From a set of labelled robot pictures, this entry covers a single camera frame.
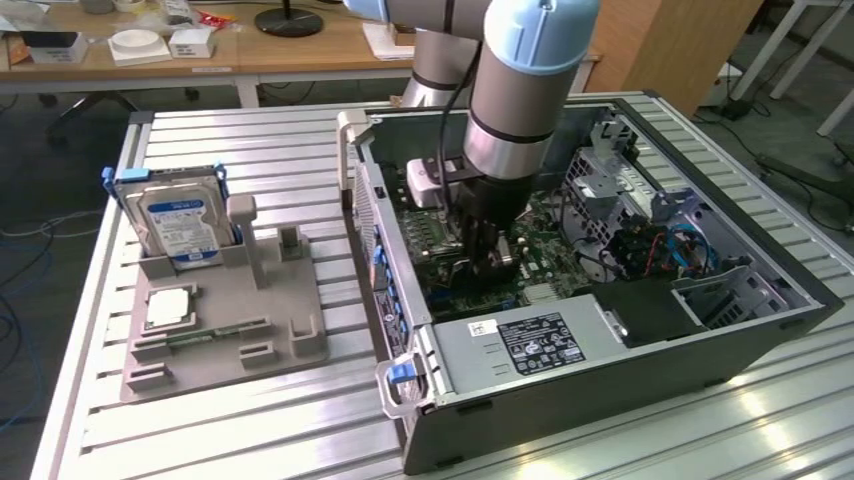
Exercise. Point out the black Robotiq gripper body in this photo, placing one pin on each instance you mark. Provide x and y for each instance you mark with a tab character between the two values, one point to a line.
497	202

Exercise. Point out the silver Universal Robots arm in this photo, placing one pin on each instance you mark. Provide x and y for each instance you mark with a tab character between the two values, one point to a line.
514	100

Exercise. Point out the CPU socket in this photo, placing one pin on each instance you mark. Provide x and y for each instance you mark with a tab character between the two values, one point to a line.
443	230

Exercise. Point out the green motherboard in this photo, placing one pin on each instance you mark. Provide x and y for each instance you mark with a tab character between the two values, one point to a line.
554	260

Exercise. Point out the silver chipset heatsink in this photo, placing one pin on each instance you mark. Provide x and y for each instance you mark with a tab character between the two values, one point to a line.
546	294

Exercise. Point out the silver disk bay cage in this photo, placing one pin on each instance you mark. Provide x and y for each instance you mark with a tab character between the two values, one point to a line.
601	190

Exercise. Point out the grey power supply unit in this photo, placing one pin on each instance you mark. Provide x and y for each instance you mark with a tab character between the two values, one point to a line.
534	345

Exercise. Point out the blue case latch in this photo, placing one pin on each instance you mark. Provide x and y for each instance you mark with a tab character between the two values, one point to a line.
399	374

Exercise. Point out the black plastic shroud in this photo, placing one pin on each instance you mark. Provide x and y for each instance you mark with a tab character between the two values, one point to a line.
648	312

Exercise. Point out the black open PC case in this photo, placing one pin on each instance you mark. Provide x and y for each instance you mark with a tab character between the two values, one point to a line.
601	400

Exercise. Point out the white papers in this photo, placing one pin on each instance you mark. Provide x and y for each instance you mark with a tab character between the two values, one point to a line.
387	45

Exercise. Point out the wooden cabinet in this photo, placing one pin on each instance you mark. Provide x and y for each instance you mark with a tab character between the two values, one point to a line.
668	50

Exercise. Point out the grey printed parts rack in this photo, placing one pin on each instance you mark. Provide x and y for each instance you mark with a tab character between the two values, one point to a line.
227	310

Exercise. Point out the black power adapter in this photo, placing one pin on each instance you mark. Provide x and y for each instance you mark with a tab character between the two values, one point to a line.
734	110

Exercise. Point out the wooden desk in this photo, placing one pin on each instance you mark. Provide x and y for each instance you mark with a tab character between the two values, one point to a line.
301	55

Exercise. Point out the green RAM stick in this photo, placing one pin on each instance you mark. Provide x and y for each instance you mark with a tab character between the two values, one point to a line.
201	334

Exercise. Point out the hard disk with blue caddy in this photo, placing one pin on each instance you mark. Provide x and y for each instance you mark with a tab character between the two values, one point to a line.
177	225

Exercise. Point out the black round lamp base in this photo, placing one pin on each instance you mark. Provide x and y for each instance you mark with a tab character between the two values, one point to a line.
289	24

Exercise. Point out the black stand base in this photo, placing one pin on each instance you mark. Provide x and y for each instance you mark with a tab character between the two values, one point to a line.
814	175

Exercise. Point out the silver CPU chip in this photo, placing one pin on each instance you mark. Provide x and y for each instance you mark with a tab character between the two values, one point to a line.
167	306

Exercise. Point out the small white labelled box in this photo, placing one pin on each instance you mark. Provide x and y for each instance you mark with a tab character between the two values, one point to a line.
193	45

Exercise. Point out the red packet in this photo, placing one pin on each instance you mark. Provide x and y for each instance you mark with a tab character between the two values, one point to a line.
215	21

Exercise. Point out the white square round dish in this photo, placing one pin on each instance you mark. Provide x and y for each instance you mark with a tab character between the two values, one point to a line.
141	47

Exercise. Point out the black chair base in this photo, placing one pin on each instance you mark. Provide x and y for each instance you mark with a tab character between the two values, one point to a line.
87	107

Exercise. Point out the grey cup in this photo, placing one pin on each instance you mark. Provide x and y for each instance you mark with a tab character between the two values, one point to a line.
98	6

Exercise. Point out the white box with black lid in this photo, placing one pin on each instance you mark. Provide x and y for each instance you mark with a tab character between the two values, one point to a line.
56	50

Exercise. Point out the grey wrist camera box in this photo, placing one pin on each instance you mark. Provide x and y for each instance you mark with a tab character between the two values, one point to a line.
427	185

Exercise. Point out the silver disk bay bracket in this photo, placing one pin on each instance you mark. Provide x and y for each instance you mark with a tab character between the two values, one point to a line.
728	295

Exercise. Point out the white table frame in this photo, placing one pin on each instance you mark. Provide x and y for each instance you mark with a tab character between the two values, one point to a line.
802	50

